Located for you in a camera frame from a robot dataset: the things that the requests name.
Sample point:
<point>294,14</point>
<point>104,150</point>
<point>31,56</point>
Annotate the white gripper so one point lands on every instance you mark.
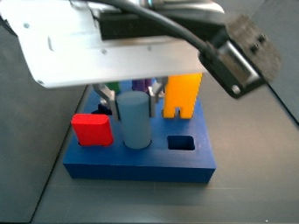
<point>67,53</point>

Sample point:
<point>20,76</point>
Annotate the light blue oval cylinder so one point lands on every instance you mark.
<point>134,114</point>

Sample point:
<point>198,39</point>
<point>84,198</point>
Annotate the purple pentagon block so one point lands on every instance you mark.
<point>142,85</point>

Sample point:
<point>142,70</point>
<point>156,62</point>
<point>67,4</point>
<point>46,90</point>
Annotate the green hexagon block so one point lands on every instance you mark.
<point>114,86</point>

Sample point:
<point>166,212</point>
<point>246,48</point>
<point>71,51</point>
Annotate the yellow arch block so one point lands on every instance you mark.
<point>180,95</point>

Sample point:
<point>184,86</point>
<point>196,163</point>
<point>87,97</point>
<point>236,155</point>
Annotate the red rounded block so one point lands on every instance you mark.
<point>92,129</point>

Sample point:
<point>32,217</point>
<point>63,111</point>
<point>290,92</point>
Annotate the blue shape sorter base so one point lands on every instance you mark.
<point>178,156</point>

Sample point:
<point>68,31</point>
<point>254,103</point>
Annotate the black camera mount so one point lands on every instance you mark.
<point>242,58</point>

